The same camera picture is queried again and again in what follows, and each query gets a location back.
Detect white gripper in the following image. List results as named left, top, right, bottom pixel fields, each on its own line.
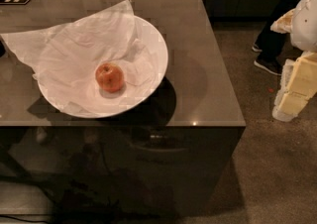
left=270, top=0, right=317, bottom=122

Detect red apple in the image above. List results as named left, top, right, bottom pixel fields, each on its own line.
left=95, top=62, right=124, bottom=93

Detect white bowl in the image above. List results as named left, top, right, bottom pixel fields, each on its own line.
left=36, top=16, right=168, bottom=118

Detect dark sneaker front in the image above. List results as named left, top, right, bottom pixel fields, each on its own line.
left=254, top=57, right=282, bottom=76

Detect dark sneaker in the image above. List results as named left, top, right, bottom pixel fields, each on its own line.
left=252, top=44, right=263, bottom=53
left=254, top=57, right=282, bottom=76

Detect person's dark trouser legs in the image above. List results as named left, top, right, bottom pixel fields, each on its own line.
left=255, top=0, right=300, bottom=61

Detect dark sneaker rear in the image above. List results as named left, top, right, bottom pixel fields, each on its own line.
left=252, top=44, right=263, bottom=53

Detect dark glass table cabinet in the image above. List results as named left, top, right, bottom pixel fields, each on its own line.
left=0, top=0, right=246, bottom=224

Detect white tissue paper sheet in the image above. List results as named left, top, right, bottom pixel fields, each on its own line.
left=1, top=0, right=158, bottom=117

